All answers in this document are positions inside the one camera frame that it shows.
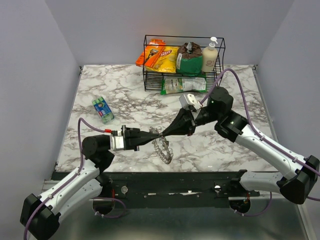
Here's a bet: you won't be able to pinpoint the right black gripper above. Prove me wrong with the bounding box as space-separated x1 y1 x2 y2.
162 106 220 137

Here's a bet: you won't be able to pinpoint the metal toothed key ring disc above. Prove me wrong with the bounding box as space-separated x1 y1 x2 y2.
151 136 174 165

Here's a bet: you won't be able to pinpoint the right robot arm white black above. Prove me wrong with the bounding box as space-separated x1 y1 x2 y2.
162 87 320 205

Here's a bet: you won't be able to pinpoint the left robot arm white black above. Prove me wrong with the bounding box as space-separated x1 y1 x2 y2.
20 125 162 240

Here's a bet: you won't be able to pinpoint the green white snack bag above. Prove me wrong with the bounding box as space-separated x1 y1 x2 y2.
160 77 207 95

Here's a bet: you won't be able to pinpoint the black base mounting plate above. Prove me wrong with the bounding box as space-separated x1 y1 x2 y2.
96 170 263 212

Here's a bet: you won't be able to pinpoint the green blue sponge pack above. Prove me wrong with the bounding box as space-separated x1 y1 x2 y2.
91 96 115 124

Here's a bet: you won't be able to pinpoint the yellow chips bag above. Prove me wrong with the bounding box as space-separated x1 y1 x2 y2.
149 46 179 73

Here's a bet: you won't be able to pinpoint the cream lotion pump bottle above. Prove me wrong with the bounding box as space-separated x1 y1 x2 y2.
201 36 218 73

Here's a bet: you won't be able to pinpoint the brown green coffee bag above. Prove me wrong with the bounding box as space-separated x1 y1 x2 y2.
176 41 203 76

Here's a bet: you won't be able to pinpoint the orange razor box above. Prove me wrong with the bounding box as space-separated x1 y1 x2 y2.
135 38 166 71

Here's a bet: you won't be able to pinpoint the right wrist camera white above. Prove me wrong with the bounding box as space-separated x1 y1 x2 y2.
179 93 203 112

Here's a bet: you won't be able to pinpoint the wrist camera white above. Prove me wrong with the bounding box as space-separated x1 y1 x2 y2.
110 130 125 151
179 93 203 112

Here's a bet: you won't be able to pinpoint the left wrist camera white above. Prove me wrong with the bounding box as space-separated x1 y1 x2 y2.
110 130 125 151

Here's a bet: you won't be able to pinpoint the black wire shelf rack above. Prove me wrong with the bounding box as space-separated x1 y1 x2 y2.
136 35 225 95

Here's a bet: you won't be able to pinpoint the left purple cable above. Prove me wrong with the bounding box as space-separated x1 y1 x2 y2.
23 117 127 240

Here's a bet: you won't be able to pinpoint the purple cable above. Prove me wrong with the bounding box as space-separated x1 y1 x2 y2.
198 67 320 217
23 117 127 240

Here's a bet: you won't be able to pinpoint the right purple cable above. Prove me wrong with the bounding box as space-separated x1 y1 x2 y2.
198 67 320 217

